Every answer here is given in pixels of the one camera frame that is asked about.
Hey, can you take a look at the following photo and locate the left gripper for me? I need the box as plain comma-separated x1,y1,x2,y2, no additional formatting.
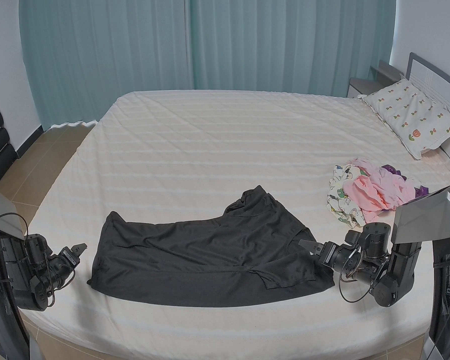
58,243,88,274

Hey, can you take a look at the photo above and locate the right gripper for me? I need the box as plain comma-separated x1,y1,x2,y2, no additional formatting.
299,239,348,273

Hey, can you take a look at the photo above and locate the black T-shirt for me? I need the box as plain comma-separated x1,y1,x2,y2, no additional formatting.
87,185,335,308

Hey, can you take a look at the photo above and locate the bed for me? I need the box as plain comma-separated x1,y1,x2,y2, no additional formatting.
19,52,450,352

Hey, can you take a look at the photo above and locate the white printed garment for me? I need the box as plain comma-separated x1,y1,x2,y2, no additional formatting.
326,163,366,227

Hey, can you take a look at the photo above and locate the pink garment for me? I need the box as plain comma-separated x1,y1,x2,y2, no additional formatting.
343,157,416,224

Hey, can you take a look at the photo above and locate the purple garment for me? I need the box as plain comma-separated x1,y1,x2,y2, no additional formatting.
382,163,430,199

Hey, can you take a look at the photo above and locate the white printed pillow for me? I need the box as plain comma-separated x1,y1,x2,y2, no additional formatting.
358,78,450,160

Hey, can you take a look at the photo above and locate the grey white bedside table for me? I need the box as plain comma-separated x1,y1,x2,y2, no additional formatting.
349,60,405,98

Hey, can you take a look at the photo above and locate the blue-green curtain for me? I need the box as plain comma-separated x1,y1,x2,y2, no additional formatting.
19,0,396,130

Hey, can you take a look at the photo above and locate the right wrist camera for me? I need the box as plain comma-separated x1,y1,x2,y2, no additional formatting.
344,230,364,247

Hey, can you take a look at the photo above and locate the black cable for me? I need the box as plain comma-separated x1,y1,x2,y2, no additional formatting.
47,270,76,310
339,257,374,304
0,212,29,239

